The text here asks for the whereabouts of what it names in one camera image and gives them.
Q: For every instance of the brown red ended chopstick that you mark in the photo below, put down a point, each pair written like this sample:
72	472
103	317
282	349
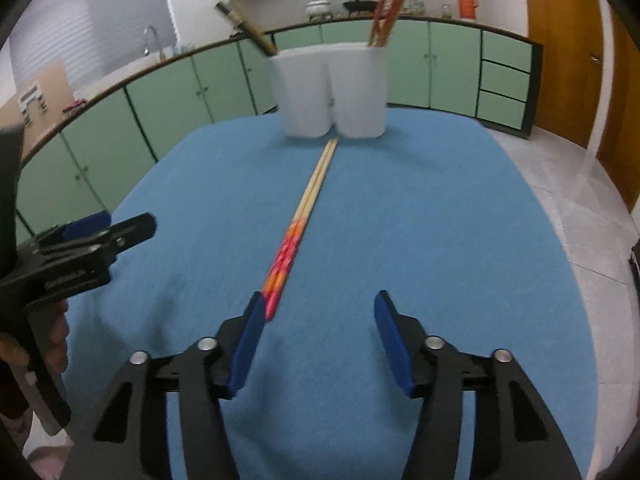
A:
402	2
382	5
395	7

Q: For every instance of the person's left hand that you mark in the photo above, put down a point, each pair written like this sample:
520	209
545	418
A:
57	340

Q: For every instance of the green base cabinets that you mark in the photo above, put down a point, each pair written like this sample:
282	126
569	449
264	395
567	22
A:
165	105

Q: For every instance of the metal sink faucet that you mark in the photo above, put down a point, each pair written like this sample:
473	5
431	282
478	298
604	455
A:
151	40

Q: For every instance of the orange thermos flask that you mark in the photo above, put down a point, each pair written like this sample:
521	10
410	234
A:
467	2

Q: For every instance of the black wok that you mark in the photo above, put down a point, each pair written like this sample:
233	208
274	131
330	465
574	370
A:
359	6

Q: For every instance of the blue table mat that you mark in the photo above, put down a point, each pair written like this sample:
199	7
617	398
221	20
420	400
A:
400	210

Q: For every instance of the grey window blinds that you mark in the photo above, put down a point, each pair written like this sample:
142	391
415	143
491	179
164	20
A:
90	20

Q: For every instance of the red orange patterned chopstick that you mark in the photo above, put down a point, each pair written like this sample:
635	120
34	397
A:
287	255
296	260

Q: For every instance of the wooden board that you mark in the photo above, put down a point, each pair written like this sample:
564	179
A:
45	90

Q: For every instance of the white lidded pot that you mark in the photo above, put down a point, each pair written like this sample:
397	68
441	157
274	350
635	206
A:
319	10

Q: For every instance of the green cabinet drawer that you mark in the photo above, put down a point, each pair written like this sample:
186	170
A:
505	52
501	110
504	82

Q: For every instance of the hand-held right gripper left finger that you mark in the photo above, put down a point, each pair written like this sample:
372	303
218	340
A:
247	345

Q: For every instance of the dark wooden chopstick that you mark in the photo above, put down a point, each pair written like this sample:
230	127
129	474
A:
235	17
252	30

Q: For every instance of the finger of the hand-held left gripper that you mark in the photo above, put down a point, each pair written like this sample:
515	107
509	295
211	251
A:
132	230
85	225

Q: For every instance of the red cloth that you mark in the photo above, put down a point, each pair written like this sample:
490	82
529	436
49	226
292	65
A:
74	105

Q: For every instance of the white twin utensil holder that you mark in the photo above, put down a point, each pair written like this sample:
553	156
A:
305	95

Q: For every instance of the white device on board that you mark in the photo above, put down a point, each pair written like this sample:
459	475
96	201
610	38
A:
30	94

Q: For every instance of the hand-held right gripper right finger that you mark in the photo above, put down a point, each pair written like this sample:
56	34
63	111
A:
395	345

